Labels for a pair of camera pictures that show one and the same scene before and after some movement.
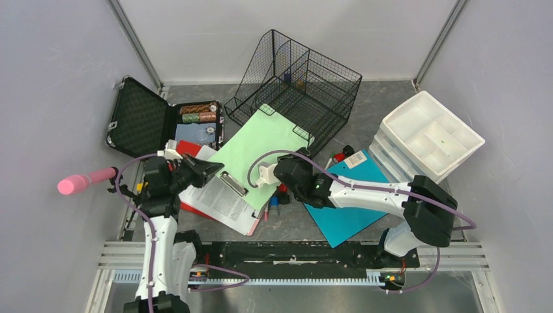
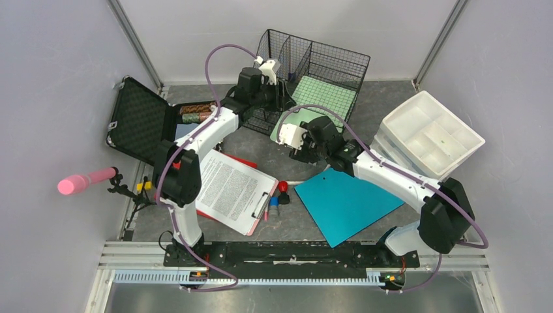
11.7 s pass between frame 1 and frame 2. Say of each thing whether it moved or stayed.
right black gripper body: moved
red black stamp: stayed
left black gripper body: moved
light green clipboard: moved
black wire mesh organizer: moved
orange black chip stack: stayed
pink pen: stayed
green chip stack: stayed
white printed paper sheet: stayed
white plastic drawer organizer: stayed
